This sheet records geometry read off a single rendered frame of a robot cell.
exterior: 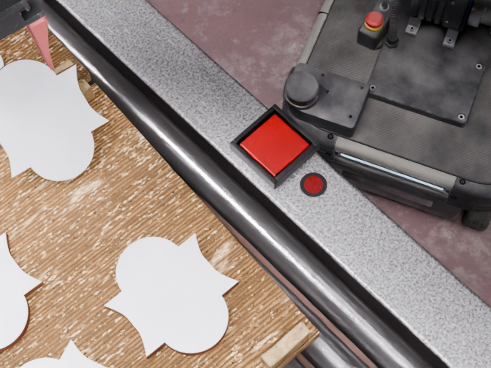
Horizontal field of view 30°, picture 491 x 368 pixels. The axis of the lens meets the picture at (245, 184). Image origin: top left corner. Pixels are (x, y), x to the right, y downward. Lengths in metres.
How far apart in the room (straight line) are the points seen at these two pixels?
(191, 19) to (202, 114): 1.20
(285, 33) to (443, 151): 0.59
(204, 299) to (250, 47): 1.33
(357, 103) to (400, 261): 0.85
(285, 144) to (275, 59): 1.16
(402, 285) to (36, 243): 0.41
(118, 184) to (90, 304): 0.15
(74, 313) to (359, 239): 0.33
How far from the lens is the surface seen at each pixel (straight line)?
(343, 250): 1.05
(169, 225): 1.04
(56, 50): 1.17
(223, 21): 2.30
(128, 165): 1.08
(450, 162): 1.87
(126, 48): 1.18
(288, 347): 0.96
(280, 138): 1.09
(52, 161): 1.06
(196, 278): 1.00
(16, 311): 1.03
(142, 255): 1.02
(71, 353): 1.00
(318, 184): 1.08
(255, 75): 2.22
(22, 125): 1.05
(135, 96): 1.14
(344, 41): 1.99
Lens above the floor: 1.90
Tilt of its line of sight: 66 degrees down
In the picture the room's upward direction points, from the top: 3 degrees counter-clockwise
